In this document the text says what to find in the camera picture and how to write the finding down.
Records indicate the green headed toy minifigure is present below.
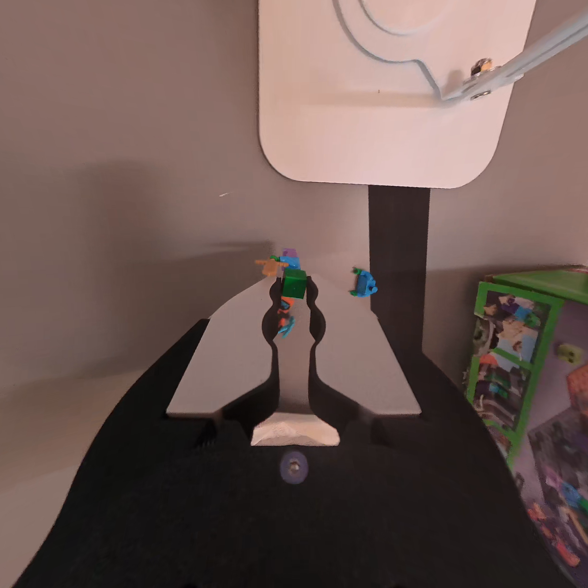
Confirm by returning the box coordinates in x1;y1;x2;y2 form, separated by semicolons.
269;248;308;300

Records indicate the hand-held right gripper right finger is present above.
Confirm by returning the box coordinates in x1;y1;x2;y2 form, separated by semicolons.
306;275;422;443

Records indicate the white rounded board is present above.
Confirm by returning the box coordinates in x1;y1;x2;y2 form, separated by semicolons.
258;0;538;189

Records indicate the gold toy sword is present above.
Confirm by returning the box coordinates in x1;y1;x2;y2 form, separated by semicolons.
254;257;290;278

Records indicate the small orange grey brick model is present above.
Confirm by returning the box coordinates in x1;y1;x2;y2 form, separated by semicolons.
275;296;296;340

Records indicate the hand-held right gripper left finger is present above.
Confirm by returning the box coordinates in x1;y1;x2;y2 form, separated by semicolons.
165;277;281;443

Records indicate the small blue toy creature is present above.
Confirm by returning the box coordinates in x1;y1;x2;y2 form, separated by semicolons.
349;266;379;299

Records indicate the brick set cardboard box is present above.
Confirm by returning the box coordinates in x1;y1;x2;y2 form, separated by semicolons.
464;265;588;585

